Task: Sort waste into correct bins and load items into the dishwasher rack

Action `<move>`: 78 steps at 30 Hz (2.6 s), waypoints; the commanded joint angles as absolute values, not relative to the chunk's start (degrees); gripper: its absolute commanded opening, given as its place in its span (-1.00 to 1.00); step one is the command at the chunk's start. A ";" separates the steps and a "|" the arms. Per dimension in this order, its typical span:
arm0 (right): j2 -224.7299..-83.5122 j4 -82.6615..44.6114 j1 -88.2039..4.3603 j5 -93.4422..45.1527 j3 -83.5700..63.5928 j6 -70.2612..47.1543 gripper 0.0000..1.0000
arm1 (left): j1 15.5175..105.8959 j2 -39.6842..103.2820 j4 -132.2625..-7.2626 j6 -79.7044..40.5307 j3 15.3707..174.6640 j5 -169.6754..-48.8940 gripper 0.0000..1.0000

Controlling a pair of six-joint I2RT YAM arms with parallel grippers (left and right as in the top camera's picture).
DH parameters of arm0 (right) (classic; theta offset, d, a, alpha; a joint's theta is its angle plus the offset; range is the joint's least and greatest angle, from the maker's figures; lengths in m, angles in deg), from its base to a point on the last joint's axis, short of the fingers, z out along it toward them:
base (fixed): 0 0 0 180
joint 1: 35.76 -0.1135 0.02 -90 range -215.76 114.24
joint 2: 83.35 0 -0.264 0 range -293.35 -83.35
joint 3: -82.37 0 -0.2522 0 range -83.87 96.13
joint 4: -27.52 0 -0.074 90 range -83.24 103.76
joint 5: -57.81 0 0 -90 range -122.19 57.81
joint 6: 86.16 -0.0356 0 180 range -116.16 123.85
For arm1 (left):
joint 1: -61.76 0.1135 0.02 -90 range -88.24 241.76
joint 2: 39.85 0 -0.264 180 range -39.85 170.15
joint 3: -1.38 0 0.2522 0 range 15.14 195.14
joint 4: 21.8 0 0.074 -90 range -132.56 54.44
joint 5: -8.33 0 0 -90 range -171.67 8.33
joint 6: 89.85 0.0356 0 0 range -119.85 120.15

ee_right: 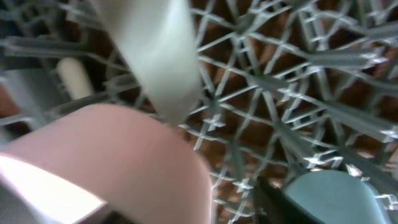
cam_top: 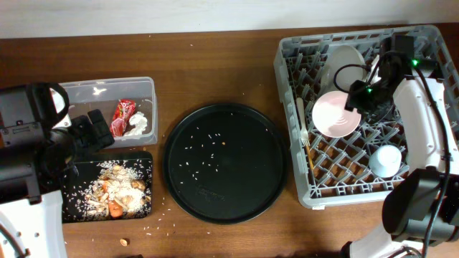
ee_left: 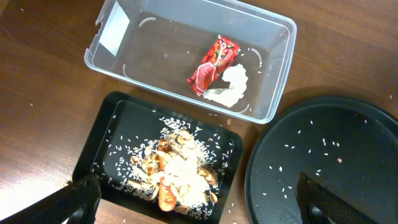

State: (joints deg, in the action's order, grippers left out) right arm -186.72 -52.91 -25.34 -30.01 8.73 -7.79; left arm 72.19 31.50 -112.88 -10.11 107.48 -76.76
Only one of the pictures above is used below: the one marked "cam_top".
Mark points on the pile of food scraps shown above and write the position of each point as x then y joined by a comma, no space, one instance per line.
116,191

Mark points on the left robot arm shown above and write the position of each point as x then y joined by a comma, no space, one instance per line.
35,155

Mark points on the wooden chopstick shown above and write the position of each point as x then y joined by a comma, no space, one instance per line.
310,162

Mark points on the black rectangular tray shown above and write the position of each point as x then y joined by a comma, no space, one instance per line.
82,211

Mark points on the white tissue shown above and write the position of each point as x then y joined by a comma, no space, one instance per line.
139,123

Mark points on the round black tray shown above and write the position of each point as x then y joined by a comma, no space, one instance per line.
225,163

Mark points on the grey plate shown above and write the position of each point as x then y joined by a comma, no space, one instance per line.
341,56

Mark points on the blue cup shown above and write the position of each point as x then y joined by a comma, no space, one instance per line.
385,161

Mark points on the peanut shell on table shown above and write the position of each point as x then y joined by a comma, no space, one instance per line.
124,242

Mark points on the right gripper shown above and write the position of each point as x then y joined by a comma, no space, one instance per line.
353,101

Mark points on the grey dishwasher rack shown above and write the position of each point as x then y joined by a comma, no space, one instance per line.
341,175

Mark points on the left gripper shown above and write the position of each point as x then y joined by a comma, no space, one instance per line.
83,126

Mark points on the clear plastic bin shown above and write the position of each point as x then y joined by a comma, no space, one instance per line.
105,94

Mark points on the white plastic fork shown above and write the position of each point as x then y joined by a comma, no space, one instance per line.
301,112

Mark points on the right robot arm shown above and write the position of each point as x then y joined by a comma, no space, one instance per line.
422,211

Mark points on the white bowl with food scraps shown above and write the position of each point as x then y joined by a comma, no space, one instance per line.
331,119

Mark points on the red snack wrapper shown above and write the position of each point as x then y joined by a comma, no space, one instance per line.
123,112

